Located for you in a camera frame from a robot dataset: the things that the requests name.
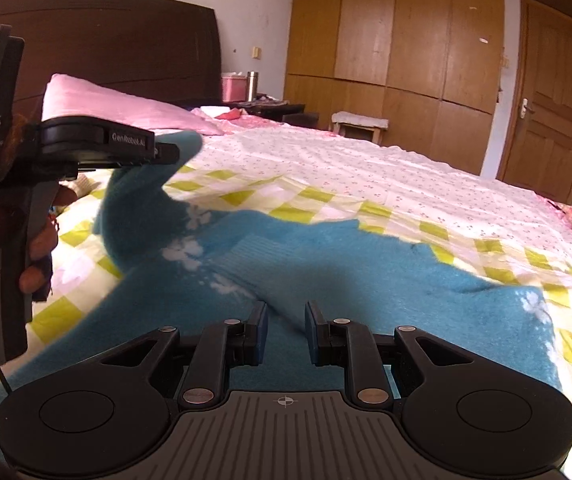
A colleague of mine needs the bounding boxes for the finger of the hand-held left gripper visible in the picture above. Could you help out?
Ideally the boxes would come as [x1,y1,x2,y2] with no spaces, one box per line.
[152,141,181,166]

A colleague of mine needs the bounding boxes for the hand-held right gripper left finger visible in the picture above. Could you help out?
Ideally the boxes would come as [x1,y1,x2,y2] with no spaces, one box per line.
[100,302,269,412]

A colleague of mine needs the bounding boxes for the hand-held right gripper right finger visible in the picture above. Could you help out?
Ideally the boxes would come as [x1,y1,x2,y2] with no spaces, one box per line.
[304,301,474,410]

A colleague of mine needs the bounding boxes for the blue fuzzy towel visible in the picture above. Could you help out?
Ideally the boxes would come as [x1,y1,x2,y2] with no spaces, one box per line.
[0,130,566,401]

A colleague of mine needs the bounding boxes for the person's left hand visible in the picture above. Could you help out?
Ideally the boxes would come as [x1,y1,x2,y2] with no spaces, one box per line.
[19,185,80,295]

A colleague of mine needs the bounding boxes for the pink pillow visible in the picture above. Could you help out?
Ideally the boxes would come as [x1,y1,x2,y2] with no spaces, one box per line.
[41,74,227,137]

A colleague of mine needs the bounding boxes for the pink box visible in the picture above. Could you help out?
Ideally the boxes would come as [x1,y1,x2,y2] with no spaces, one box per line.
[221,72,247,103]

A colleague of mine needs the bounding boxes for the dark wooden headboard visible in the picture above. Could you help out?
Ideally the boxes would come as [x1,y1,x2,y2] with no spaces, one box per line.
[0,0,224,126]

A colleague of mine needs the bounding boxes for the dark nightstand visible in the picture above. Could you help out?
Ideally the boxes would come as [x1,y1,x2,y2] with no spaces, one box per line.
[226,100,321,131]

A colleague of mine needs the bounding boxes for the yellow-green checked sheet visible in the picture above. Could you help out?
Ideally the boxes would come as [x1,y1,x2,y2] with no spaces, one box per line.
[0,155,572,441]

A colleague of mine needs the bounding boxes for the white floral bedsheet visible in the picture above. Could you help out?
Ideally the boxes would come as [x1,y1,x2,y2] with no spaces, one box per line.
[186,105,572,281]

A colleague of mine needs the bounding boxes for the small cushioned stool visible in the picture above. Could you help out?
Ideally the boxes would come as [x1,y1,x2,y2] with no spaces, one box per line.
[330,111,391,145]

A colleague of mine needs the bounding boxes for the wooden wardrobe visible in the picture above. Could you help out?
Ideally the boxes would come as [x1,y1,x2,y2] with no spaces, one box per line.
[283,0,509,176]

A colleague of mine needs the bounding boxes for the wooden door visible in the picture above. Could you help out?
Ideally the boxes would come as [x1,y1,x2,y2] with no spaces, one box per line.
[496,0,572,206]

